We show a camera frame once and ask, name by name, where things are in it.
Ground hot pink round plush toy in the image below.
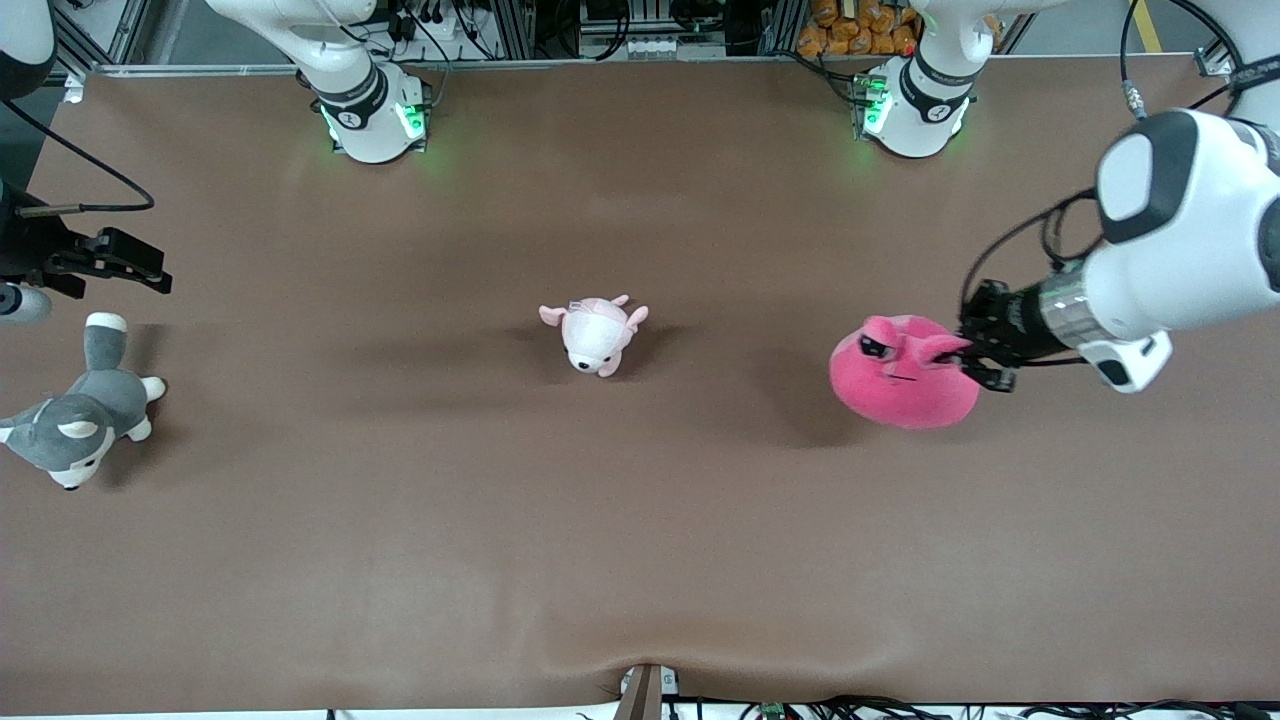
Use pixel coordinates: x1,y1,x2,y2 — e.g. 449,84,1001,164
828,314,982,431

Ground aluminium table edge rail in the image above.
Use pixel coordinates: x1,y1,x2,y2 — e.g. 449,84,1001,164
85,56,863,78

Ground aluminium corner frame post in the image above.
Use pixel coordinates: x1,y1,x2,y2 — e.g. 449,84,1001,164
1195,40,1246,78

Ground pale pink white plush toy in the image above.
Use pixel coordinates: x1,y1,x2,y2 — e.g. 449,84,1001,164
538,294,651,379

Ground metal clamp bracket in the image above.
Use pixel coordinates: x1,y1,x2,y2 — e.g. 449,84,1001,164
614,663,681,720

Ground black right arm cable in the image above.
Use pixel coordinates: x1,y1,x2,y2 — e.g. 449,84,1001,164
0,98,157,220

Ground orange snack bag pile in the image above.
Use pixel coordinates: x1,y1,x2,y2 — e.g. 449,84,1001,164
797,0,921,58

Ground brown table cover mat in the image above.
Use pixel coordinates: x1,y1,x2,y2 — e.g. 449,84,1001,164
0,55,1280,716

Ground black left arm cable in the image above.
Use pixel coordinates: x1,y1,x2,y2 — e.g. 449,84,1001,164
958,0,1249,313

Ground white power strip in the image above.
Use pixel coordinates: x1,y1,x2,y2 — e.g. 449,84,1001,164
628,35,724,60

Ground grey white husky plush toy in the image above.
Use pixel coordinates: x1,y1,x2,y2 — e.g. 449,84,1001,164
0,312,167,491

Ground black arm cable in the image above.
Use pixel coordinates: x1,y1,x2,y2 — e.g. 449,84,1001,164
0,98,157,220
958,0,1249,313

